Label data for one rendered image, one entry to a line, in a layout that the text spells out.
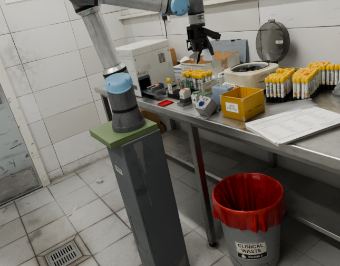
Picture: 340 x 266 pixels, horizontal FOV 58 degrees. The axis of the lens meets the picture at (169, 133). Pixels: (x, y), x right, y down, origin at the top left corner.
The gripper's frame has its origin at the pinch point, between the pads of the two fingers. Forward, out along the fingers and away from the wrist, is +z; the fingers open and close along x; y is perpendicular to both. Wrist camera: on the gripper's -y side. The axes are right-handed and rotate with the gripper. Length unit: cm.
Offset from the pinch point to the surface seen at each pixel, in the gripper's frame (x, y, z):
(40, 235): -85, 107, 110
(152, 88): -36.0, 15.5, 13.7
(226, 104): 24.8, 8.0, 12.0
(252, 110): 33.1, 1.3, 14.4
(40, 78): -174, 65, 16
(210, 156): -48, -24, 81
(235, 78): 3.5, -14.4, 10.0
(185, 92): -8.5, 8.9, 12.5
